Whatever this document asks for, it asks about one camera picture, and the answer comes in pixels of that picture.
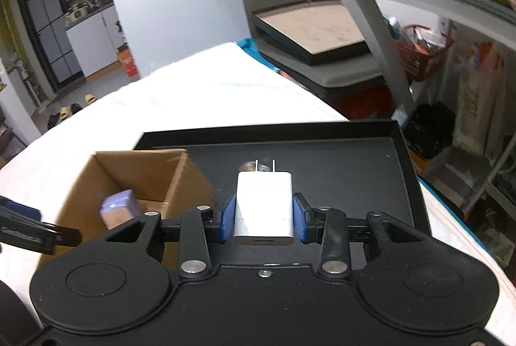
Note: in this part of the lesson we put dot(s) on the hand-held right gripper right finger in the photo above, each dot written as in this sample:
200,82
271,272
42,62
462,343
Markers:
300,218

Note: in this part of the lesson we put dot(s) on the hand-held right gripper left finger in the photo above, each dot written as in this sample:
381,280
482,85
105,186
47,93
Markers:
227,219

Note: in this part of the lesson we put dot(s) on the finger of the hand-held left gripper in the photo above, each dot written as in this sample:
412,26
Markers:
22,207
48,235

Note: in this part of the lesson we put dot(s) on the white charger plug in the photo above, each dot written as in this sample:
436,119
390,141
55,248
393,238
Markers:
264,205

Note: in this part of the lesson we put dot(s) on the black shallow tray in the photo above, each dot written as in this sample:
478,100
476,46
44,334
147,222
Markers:
342,176

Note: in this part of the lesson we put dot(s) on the purple cube box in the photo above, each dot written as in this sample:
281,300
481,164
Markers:
119,209

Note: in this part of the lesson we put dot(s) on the brown cardboard box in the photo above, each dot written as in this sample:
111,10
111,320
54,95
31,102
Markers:
133,172

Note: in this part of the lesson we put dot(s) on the black slipper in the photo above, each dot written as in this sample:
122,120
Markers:
53,121
76,108

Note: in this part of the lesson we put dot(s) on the yellow slipper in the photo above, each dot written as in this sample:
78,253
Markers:
65,114
90,99

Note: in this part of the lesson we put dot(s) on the black bag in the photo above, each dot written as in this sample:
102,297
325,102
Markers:
429,130

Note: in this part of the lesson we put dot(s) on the teal cloth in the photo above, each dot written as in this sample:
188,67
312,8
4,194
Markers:
246,47

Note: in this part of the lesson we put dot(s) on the white cabinet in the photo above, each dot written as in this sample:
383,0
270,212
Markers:
92,43

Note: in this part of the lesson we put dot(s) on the orange carton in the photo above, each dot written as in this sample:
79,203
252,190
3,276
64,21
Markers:
128,62

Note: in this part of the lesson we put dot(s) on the black gridded glass door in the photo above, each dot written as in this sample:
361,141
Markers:
44,27

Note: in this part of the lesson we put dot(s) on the black framed board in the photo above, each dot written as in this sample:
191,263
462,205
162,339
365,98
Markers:
314,27

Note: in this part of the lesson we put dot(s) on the red basket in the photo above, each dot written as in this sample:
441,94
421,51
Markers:
423,64

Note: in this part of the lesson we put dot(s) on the beige rice cooker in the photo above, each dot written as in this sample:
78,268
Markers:
76,13

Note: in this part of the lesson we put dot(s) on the white tote bag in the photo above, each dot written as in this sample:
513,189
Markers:
475,100

